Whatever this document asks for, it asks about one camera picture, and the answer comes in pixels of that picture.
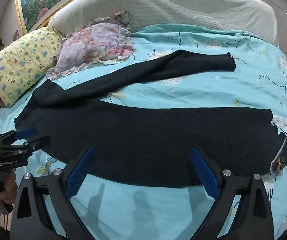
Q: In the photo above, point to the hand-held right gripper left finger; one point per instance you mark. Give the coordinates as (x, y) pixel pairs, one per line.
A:
(79, 172)

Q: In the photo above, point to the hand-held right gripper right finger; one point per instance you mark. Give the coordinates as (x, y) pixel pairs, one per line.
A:
(206, 175)

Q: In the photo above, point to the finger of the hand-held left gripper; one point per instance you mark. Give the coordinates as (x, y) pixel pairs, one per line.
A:
(39, 141)
(27, 132)

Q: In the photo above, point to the dark knit pants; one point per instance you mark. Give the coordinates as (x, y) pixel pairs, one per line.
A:
(133, 135)

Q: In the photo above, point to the person's left hand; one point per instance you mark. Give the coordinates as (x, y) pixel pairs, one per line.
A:
(7, 190)

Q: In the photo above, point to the yellow printed pillow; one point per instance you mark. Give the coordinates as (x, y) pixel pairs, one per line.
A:
(23, 62)

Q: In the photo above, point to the teal floral bed sheet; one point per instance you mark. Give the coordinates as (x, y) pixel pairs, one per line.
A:
(183, 92)

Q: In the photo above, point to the pink floral ruffled pillow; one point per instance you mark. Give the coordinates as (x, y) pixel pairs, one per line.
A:
(96, 42)

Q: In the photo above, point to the gold framed floral painting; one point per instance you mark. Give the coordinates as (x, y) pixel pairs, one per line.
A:
(33, 2)

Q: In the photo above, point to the white covered headboard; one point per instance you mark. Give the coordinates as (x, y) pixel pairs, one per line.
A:
(183, 5)

